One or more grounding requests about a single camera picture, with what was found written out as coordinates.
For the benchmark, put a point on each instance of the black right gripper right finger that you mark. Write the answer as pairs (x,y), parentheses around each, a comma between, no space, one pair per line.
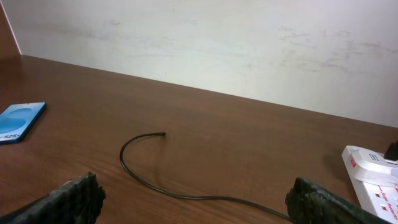
(309,203)

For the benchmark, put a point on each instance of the white charger adapter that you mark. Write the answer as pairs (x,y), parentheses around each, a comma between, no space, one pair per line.
(369,166)

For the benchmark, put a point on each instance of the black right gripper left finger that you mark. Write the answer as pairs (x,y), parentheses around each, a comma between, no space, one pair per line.
(77,201)

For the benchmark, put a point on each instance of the white power strip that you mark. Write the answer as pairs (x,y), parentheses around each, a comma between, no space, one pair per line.
(380,200)

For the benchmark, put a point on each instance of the blue Galaxy smartphone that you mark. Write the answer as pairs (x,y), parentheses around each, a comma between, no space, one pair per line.
(18,119)

